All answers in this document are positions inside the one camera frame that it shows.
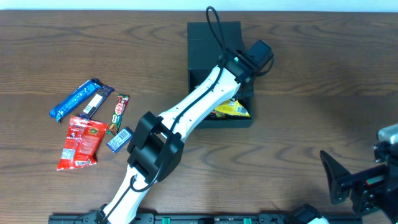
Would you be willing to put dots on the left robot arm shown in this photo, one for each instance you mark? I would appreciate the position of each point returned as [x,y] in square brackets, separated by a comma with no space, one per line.
[156,147]

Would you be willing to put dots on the red snack packet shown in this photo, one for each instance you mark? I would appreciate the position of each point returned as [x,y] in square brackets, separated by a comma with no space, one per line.
[82,140]

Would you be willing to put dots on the small blue candy box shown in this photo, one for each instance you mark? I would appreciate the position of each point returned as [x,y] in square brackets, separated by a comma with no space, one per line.
[120,140]

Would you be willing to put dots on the yellow snack packet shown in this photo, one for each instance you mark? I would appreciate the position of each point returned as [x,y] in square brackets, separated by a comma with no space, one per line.
[232,108]

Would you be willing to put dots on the blue biscuit bar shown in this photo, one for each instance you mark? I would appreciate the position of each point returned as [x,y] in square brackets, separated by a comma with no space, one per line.
[82,93]

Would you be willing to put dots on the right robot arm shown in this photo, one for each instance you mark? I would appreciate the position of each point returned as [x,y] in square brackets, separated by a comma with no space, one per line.
[370,190]

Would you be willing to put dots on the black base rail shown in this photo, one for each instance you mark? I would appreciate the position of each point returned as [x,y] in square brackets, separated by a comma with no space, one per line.
[303,214]

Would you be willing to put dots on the dark blue chocolate bar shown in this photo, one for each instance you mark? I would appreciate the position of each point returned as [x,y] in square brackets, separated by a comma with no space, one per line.
[96,102]

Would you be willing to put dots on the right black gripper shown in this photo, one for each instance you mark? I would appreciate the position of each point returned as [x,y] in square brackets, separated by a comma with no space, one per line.
[343,185]

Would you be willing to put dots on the black Haribo gummy bag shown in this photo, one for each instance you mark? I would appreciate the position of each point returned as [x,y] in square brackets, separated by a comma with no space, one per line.
[213,115]

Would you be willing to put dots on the red green KitKat Milo bar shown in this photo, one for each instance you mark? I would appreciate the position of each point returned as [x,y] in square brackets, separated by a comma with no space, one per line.
[117,117]

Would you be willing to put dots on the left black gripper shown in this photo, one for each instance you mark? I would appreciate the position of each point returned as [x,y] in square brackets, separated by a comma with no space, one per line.
[249,91]

